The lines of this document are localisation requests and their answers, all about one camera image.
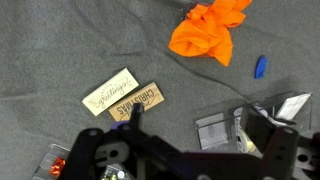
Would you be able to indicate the clear compartment organizer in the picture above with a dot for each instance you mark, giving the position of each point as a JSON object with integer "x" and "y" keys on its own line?
{"x": 46, "y": 160}

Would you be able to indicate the small blue balloon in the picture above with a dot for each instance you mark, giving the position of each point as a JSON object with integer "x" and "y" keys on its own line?
{"x": 261, "y": 66}

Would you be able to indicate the grey tablecloth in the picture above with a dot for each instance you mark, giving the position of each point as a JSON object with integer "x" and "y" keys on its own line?
{"x": 50, "y": 50}

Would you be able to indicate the brown wooden Christmas stamp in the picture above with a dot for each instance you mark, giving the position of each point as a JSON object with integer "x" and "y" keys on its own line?
{"x": 150, "y": 96}

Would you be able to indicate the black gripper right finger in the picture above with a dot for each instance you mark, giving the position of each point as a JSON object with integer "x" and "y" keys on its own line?
{"x": 280, "y": 150}

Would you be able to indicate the white card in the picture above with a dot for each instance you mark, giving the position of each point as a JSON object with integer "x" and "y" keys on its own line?
{"x": 293, "y": 106}

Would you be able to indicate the orange soft sheet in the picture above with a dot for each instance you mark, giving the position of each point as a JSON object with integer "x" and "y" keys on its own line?
{"x": 206, "y": 33}

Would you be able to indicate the red gift bow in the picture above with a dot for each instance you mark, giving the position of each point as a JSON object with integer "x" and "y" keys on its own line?
{"x": 57, "y": 166}

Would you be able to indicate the light wooden greetings stamp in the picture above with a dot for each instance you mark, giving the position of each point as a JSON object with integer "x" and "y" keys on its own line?
{"x": 110, "y": 91}

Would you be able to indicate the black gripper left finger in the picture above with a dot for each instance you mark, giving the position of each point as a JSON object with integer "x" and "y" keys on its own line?
{"x": 86, "y": 153}

